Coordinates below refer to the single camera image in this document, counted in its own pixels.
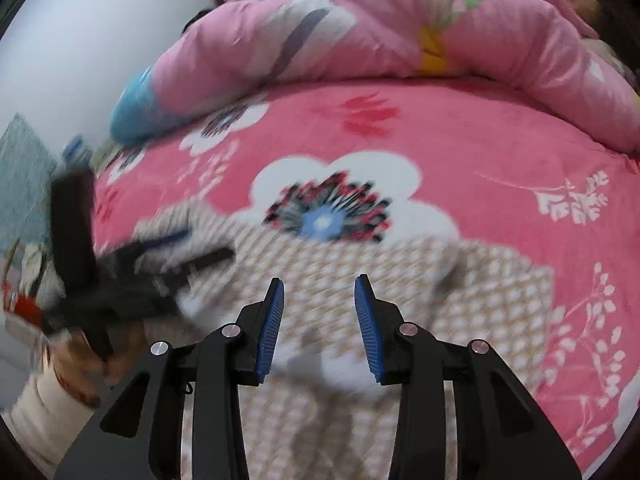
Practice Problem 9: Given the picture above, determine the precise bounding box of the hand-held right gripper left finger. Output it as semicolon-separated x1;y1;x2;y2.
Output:
55;277;286;480

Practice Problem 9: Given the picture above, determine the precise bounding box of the beige houndstooth knit coat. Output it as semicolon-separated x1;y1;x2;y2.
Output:
95;200;556;480

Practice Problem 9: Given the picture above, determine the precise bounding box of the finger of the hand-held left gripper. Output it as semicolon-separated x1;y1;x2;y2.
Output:
150;247;236;291
100;230;193;271

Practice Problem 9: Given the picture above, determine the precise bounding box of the person's left hand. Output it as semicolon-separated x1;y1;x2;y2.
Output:
50;322;146;406

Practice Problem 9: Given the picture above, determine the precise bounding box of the pink floral fleece blanket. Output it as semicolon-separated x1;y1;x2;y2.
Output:
92;77;640;471

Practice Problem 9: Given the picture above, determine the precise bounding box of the teal woven mat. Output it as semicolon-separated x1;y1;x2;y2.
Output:
0;112;58;256

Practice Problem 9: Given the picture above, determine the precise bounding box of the red object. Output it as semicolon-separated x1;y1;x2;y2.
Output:
12;292;43;326

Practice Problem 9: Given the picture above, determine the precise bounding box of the person's left forearm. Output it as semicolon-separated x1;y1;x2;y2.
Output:
10;370;98;468

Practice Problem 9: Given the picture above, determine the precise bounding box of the blue plastic pack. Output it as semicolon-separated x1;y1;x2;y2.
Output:
62;135;92;167

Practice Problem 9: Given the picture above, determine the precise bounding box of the pink and blue duvet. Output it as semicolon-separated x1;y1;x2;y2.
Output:
110;0;640;153

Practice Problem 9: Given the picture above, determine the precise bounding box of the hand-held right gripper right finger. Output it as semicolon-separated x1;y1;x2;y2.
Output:
354;275;583;480

